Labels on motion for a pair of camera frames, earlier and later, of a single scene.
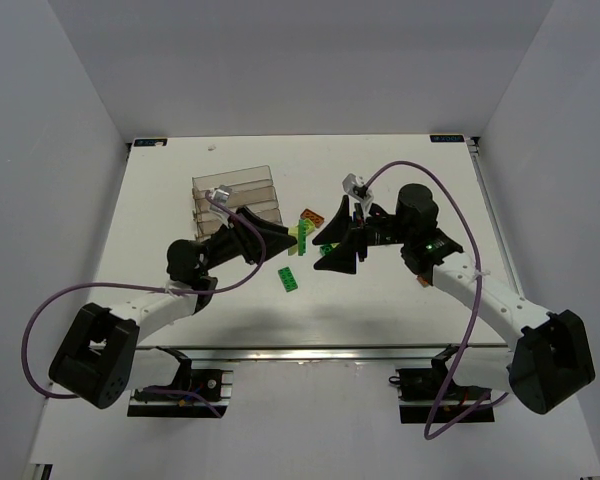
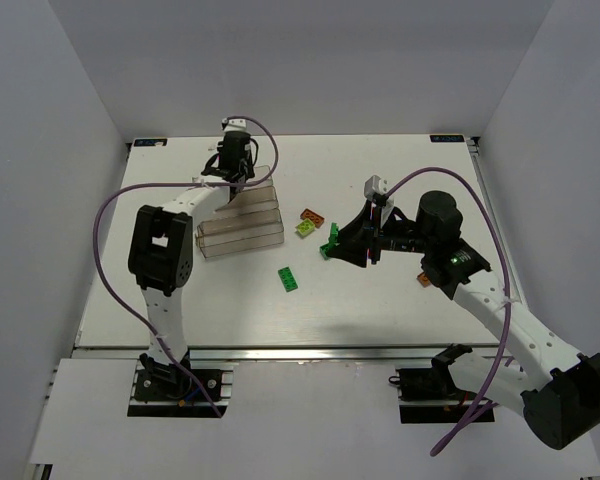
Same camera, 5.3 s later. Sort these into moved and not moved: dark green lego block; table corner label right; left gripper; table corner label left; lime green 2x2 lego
Moved: left gripper; dark green lego block; lime green 2x2 lego
Not moved: table corner label left; table corner label right
